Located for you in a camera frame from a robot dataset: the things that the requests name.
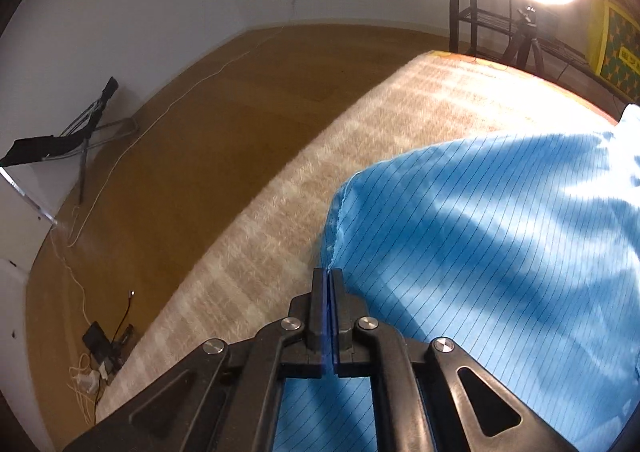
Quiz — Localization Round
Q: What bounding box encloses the beige plaid blanket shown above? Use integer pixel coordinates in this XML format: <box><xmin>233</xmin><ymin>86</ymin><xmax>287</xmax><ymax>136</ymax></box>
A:
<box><xmin>95</xmin><ymin>50</ymin><xmax>618</xmax><ymax>425</ymax></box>

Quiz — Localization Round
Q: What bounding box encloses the black folding stand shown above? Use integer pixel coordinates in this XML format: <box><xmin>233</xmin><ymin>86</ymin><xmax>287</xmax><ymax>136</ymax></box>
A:
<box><xmin>0</xmin><ymin>77</ymin><xmax>138</xmax><ymax>205</ymax></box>

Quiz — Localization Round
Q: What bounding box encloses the black power adapter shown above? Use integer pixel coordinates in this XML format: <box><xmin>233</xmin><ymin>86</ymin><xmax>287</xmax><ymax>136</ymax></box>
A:
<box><xmin>82</xmin><ymin>323</ymin><xmax>113</xmax><ymax>358</ymax></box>

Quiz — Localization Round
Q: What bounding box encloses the light blue striped jacket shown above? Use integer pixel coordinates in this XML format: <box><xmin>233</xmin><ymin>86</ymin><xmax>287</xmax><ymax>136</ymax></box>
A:
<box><xmin>272</xmin><ymin>104</ymin><xmax>640</xmax><ymax>452</ymax></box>

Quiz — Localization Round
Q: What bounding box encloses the red black cable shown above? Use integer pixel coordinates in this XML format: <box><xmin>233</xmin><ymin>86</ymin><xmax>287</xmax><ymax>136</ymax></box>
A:
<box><xmin>111</xmin><ymin>288</ymin><xmax>137</xmax><ymax>340</ymax></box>

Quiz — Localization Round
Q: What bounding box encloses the black metal clothes rack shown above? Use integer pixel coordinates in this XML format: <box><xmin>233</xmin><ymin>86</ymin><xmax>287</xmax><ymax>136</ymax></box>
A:
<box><xmin>449</xmin><ymin>0</ymin><xmax>621</xmax><ymax>98</ymax></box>

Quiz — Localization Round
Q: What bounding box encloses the white power strip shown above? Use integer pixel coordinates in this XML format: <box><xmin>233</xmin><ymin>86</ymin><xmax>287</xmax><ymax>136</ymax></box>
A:
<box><xmin>70</xmin><ymin>367</ymin><xmax>103</xmax><ymax>393</ymax></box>

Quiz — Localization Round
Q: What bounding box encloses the white floor cable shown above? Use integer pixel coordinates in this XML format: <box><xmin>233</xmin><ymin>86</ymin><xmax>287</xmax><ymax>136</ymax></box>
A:
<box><xmin>50</xmin><ymin>27</ymin><xmax>281</xmax><ymax>328</ymax></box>

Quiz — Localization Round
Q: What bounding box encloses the yellow green patterned box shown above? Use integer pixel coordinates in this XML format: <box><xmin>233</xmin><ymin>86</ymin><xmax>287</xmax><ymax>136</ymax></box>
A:
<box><xmin>585</xmin><ymin>0</ymin><xmax>640</xmax><ymax>100</ymax></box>

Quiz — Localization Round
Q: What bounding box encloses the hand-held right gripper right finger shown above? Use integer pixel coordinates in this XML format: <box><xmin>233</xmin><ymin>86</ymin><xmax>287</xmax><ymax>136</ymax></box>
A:
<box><xmin>330</xmin><ymin>269</ymin><xmax>578</xmax><ymax>452</ymax></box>

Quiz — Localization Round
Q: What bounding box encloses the black tripod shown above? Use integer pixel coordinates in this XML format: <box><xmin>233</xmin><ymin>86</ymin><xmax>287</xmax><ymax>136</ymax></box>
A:
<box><xmin>502</xmin><ymin>6</ymin><xmax>546</xmax><ymax>70</ymax></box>

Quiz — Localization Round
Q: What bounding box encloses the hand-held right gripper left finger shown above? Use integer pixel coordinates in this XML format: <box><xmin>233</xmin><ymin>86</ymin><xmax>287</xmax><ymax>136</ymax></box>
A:
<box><xmin>62</xmin><ymin>268</ymin><xmax>331</xmax><ymax>452</ymax></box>

